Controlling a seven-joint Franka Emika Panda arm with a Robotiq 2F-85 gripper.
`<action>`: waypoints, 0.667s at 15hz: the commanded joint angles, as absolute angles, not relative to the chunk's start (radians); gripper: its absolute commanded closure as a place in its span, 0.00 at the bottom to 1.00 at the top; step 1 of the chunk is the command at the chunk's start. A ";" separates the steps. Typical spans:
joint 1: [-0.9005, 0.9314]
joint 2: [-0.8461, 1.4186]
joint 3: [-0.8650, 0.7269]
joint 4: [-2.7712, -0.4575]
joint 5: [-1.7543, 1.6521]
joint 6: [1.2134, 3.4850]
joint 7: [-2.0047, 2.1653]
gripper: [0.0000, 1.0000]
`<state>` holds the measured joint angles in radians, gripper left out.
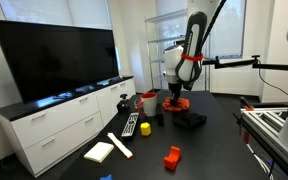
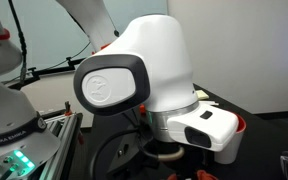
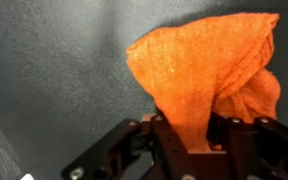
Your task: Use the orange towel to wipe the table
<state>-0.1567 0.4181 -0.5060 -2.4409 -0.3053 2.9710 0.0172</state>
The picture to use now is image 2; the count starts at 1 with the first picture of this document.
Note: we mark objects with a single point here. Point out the red toggle clamp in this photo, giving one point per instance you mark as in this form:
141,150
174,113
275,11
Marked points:
67,108

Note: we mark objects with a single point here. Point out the pale yellow sticky pad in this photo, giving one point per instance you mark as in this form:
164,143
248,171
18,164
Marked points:
202,95

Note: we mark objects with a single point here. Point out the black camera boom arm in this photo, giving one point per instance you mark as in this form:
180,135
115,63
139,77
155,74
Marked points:
50,71

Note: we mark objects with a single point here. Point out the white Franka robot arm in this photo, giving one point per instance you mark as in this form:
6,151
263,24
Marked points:
164,60

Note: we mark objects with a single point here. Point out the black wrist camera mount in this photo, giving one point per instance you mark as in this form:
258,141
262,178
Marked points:
124,156

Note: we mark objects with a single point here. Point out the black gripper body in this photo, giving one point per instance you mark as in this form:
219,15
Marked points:
195,160

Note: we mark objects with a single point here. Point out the aluminium frame rail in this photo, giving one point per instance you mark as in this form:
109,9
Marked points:
62,140

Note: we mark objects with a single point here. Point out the white mug red inside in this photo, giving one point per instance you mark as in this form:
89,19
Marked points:
232,146

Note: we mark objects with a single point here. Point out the glass whiteboard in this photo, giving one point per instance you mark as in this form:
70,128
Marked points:
50,30

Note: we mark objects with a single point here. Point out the white idle robot arm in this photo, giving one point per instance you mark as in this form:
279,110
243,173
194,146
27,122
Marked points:
4,110

